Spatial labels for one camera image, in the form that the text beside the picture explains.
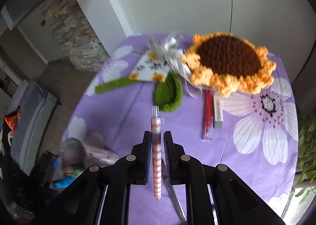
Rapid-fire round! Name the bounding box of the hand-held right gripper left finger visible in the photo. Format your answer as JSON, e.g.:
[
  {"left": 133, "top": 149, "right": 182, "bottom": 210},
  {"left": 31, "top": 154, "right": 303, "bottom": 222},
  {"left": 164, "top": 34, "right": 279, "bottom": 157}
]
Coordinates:
[{"left": 30, "top": 131, "right": 152, "bottom": 225}]

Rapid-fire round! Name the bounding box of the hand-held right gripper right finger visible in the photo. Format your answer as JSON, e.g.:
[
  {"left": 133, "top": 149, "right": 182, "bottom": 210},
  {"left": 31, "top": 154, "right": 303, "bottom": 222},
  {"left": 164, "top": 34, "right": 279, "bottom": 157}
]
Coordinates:
[{"left": 164, "top": 131, "right": 287, "bottom": 225}]

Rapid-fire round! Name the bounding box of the orange checked pen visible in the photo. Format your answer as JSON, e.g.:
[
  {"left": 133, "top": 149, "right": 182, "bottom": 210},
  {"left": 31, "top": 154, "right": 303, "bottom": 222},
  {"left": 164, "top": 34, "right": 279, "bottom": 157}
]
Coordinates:
[{"left": 150, "top": 105, "right": 165, "bottom": 201}]

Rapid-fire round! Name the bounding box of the grey dotted pen holder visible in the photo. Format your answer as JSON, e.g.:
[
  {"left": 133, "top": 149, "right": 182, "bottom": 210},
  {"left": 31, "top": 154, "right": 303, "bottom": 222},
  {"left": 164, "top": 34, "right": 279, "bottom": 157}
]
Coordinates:
[{"left": 60, "top": 137, "right": 87, "bottom": 167}]

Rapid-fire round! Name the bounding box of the red pen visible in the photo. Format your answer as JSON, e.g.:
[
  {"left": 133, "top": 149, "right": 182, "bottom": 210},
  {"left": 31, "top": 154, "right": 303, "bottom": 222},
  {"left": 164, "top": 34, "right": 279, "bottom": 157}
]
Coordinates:
[{"left": 202, "top": 89, "right": 214, "bottom": 141}]

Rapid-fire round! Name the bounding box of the green crochet leaf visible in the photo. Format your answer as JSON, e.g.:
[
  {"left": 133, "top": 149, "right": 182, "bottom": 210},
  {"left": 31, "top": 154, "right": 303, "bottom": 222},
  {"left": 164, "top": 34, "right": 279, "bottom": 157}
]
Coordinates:
[{"left": 154, "top": 72, "right": 183, "bottom": 112}]

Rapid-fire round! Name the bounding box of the white eraser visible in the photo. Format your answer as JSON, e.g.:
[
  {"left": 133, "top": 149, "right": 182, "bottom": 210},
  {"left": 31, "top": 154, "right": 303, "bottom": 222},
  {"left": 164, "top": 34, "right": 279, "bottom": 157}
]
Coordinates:
[{"left": 213, "top": 95, "right": 225, "bottom": 129}]

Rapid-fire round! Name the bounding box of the purple floral tablecloth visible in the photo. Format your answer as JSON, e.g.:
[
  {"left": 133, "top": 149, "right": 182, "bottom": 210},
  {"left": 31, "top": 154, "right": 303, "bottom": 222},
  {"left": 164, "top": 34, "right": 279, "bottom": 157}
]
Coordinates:
[{"left": 53, "top": 33, "right": 299, "bottom": 225}]

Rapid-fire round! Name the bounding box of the green crochet stem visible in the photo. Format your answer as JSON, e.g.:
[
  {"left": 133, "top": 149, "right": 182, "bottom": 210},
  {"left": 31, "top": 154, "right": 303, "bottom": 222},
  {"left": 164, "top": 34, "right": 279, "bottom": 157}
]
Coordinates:
[{"left": 95, "top": 77, "right": 139, "bottom": 95}]

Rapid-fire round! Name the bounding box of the white sunflower gift card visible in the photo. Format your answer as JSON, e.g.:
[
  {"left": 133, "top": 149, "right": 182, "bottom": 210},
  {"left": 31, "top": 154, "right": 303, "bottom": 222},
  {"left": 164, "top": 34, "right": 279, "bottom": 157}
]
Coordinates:
[{"left": 128, "top": 51, "right": 171, "bottom": 83}]

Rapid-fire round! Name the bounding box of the crochet sunflower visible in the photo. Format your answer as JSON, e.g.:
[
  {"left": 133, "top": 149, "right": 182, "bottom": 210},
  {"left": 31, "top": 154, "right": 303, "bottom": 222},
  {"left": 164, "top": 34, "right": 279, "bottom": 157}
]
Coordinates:
[{"left": 181, "top": 32, "right": 277, "bottom": 98}]

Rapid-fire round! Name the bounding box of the grey sofa cushion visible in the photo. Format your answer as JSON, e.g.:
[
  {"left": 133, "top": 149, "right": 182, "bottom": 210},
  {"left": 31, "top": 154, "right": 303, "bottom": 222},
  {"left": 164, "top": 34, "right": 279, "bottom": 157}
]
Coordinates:
[{"left": 5, "top": 81, "right": 61, "bottom": 176}]

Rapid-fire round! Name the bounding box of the orange snack packet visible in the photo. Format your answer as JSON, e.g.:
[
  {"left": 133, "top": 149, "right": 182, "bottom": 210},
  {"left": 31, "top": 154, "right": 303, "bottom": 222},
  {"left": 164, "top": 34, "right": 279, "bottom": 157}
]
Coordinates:
[{"left": 4, "top": 108, "right": 22, "bottom": 130}]

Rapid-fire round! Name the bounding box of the green leafy plant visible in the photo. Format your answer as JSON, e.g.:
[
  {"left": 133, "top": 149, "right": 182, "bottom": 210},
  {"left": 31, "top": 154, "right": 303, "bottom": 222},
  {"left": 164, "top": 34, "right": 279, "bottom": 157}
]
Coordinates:
[{"left": 288, "top": 115, "right": 316, "bottom": 203}]

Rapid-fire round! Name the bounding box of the tall pile of papers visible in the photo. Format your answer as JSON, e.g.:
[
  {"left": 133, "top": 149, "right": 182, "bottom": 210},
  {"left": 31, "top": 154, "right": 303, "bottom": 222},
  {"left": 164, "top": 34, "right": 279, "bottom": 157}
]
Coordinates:
[{"left": 41, "top": 0, "right": 109, "bottom": 71}]

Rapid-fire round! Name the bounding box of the white lower cabinet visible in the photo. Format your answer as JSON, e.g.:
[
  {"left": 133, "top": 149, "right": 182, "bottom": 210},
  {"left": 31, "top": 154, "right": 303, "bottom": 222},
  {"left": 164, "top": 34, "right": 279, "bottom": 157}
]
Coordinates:
[{"left": 60, "top": 0, "right": 314, "bottom": 82}]

